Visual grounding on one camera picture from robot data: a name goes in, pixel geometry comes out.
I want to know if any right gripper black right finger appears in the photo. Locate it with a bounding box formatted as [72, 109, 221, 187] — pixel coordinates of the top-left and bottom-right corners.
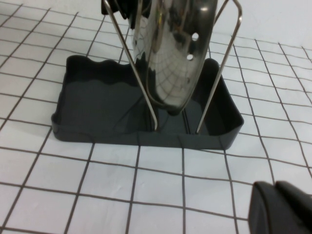
[275, 179, 312, 234]

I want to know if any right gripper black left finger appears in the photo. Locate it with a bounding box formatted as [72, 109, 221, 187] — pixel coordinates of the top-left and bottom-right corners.
[248, 181, 280, 234]

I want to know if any steel pot lid black knob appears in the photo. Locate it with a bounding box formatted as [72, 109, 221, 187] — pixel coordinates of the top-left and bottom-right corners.
[101, 0, 216, 116]

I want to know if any white black-grid tablecloth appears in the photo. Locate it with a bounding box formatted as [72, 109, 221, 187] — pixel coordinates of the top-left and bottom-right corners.
[0, 0, 312, 234]

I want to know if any grey tray wire lid rack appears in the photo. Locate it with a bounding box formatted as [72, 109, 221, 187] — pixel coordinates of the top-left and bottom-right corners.
[50, 0, 244, 150]

